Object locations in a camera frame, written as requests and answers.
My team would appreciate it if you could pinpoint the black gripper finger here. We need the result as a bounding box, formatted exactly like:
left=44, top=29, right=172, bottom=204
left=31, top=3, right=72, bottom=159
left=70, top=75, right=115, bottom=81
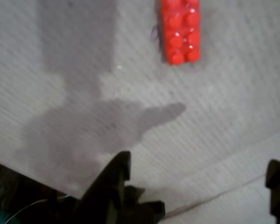
left=74, top=151, right=166, bottom=224
left=264, top=159, right=280, bottom=224

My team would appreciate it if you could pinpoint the red lego block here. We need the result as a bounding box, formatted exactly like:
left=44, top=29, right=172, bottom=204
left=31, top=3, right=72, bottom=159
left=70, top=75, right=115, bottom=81
left=159, top=0, right=203, bottom=66

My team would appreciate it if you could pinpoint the brown cardboard sheet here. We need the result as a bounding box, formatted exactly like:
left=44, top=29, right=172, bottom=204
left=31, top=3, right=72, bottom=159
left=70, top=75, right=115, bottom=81
left=0, top=0, right=280, bottom=224

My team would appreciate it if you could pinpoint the white red servo wire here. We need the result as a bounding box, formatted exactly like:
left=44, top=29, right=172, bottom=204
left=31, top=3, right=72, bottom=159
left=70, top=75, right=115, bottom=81
left=4, top=195, right=72, bottom=224

